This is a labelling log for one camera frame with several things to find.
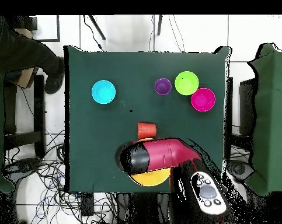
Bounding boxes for dark green tablecloth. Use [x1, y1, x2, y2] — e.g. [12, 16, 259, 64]
[63, 45, 232, 195]

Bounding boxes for black stool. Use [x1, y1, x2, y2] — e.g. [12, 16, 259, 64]
[4, 74, 46, 159]

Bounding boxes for cardboard box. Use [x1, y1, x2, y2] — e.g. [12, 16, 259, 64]
[13, 27, 40, 90]

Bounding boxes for small pink bowl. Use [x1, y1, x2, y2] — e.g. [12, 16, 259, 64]
[190, 87, 217, 113]

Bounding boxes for black tripod leg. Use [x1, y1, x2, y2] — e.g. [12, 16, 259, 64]
[156, 15, 163, 36]
[88, 15, 106, 41]

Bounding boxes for large orange bowl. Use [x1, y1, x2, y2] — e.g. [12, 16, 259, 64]
[128, 137, 172, 187]

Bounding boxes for black power adapter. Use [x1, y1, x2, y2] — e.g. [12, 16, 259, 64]
[80, 192, 95, 217]

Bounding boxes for purple cup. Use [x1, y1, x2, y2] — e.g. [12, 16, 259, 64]
[154, 78, 172, 96]

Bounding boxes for small green bowl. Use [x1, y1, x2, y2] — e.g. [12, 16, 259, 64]
[174, 71, 200, 96]

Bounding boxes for small light blue bowl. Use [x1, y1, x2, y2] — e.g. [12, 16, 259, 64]
[91, 79, 117, 105]

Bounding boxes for person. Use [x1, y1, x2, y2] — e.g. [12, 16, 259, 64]
[0, 15, 66, 95]

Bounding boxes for dark grey pedestal foot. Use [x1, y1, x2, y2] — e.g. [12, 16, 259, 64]
[227, 159, 256, 184]
[5, 157, 42, 176]

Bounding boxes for red cup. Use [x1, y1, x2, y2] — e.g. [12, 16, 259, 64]
[137, 122, 158, 140]

